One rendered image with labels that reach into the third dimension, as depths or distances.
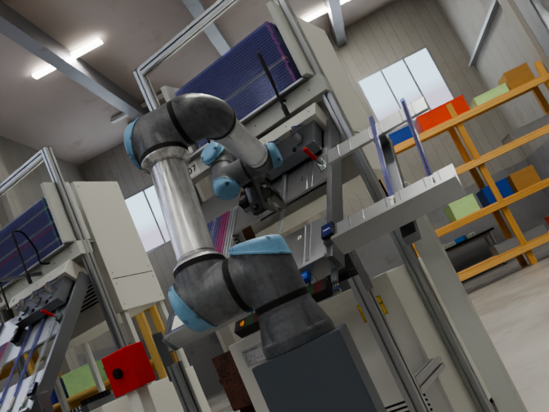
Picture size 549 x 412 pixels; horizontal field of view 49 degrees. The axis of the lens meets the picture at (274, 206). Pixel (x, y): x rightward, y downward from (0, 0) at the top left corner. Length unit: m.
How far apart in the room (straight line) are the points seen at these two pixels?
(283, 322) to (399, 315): 0.87
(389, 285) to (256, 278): 0.87
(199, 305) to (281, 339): 0.18
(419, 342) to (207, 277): 0.95
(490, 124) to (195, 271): 11.66
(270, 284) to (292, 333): 0.10
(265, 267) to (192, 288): 0.16
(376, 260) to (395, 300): 10.16
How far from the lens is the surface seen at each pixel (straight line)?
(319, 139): 2.14
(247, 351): 2.27
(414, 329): 1.98
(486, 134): 12.64
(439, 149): 12.47
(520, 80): 9.07
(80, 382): 6.26
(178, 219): 1.29
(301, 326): 1.15
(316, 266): 1.72
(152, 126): 1.40
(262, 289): 1.17
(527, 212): 12.49
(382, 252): 12.13
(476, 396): 2.21
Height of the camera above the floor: 0.59
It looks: 11 degrees up
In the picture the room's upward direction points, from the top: 25 degrees counter-clockwise
